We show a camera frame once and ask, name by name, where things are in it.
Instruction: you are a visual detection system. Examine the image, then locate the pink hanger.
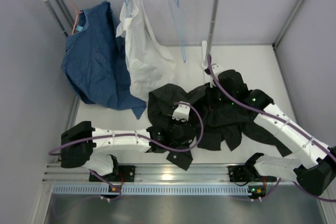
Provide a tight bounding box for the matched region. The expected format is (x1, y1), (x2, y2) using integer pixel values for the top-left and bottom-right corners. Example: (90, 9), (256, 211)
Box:
(67, 0), (82, 35)

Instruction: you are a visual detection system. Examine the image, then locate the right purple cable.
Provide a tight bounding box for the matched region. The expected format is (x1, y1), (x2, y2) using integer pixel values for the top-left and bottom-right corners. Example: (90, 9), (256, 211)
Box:
(206, 53), (336, 204)

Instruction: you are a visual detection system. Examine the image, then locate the light blue hanger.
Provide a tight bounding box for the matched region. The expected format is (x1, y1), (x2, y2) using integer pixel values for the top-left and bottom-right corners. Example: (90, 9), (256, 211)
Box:
(167, 0), (186, 63)

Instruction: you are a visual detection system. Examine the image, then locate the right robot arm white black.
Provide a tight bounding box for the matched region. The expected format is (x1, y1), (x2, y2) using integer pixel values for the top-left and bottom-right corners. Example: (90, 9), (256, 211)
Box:
(205, 66), (335, 197)

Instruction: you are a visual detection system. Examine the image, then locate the black pinstriped shirt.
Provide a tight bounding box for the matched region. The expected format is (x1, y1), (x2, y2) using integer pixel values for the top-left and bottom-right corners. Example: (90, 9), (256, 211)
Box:
(148, 83), (292, 170)

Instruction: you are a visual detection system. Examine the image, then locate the aluminium rail with cable duct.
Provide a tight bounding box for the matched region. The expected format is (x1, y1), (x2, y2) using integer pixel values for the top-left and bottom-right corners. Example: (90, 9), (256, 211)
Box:
(43, 164), (274, 196)

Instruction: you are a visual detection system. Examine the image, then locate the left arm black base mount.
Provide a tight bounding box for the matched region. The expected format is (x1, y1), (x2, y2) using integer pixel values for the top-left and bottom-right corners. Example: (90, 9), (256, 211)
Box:
(97, 165), (135, 182)

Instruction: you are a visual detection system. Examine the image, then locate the blue hanger with white shirt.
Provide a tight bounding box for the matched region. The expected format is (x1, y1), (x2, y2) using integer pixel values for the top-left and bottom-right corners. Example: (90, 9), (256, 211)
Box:
(123, 0), (134, 18)

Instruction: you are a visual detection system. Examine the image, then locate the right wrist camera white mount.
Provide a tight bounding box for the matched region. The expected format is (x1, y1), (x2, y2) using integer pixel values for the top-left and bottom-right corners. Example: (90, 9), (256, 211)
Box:
(204, 63), (224, 88)

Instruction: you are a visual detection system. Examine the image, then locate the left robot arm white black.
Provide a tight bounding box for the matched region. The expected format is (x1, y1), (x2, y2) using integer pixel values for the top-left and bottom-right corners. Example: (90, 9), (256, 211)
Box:
(60, 121), (196, 182)

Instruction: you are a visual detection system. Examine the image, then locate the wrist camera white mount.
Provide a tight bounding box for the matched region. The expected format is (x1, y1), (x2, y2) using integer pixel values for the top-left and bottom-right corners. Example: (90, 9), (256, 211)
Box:
(204, 63), (224, 88)
(172, 101), (191, 122)

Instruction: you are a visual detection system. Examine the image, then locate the blue checked shirt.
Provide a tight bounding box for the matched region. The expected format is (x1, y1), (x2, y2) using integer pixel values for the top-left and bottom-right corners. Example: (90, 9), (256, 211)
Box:
(61, 1), (146, 119)

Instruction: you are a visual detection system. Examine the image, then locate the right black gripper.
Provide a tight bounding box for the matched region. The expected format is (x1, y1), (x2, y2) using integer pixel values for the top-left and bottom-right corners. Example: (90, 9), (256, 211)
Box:
(202, 80), (236, 111)

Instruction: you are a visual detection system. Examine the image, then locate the white shirt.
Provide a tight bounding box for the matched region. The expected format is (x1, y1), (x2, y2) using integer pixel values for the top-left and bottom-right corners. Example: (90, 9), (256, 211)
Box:
(116, 0), (177, 102)

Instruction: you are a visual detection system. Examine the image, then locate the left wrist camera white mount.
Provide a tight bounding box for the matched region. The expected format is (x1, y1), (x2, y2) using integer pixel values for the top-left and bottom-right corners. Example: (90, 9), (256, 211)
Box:
(172, 101), (191, 122)

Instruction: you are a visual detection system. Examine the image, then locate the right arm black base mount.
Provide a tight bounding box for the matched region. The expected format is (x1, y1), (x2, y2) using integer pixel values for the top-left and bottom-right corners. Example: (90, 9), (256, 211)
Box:
(228, 165), (258, 186)

